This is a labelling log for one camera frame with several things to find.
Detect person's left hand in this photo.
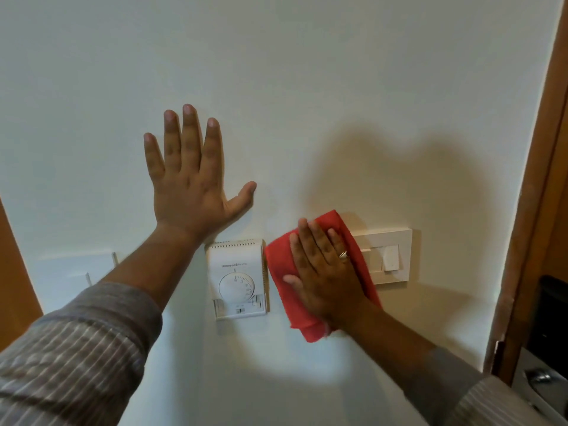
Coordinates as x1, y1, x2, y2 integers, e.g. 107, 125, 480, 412
143, 104, 257, 243

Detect brown wooden door frame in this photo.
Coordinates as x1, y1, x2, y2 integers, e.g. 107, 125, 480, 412
484, 0, 568, 387

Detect white wall switch plate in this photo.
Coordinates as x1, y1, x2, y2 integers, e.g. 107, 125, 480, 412
350, 228, 413, 285

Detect white dial thermostat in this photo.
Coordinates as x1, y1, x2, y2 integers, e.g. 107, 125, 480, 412
205, 238, 270, 321

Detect person's right forearm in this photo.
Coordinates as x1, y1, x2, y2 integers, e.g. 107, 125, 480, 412
330, 299, 555, 426

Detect person's left forearm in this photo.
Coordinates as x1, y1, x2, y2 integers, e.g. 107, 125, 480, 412
0, 223, 206, 426

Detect person's right hand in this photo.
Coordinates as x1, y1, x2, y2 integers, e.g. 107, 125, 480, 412
283, 218, 372, 330

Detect silver metal door handle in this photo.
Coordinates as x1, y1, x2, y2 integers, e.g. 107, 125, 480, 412
511, 348, 568, 426

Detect brown wooden panel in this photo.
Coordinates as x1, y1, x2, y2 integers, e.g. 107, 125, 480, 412
0, 197, 43, 352

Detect red cleaning cloth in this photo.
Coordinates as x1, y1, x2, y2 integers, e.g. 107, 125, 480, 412
264, 210, 383, 343

